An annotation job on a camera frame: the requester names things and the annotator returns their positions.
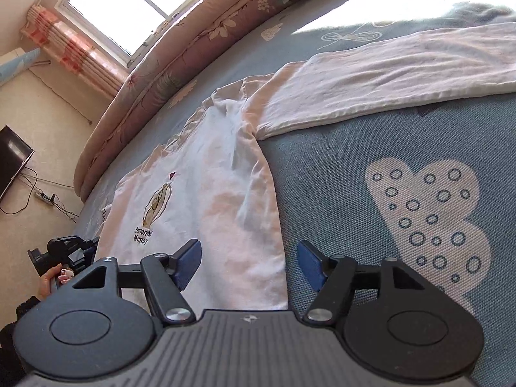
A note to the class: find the bed with blue-grey floral sheet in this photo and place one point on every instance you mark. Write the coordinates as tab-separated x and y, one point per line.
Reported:
342	149

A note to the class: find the folded pink floral quilt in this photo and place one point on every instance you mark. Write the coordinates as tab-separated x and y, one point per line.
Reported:
161	80

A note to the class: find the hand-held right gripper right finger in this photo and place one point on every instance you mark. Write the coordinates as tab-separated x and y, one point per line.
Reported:
310	266

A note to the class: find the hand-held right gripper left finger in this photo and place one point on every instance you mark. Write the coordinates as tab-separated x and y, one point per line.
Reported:
189	262

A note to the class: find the wall-mounted television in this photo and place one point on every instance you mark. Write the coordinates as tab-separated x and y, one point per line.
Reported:
12	161

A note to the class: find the window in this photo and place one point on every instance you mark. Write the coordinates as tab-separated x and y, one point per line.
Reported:
133	8

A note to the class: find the person's left forearm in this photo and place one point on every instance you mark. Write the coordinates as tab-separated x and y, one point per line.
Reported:
20	318

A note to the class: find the pink patterned curtain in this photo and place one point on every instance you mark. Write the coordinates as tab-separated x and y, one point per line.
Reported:
72	48

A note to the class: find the person's left hand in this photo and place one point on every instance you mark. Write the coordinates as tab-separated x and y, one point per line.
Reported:
50	284

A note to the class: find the white long-sleeve printed shirt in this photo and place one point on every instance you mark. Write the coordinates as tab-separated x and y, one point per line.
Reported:
209	169

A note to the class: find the covered white air conditioner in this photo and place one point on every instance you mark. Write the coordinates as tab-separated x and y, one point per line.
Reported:
16	66

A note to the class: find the power strip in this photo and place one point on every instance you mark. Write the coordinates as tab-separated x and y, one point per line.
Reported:
44	196

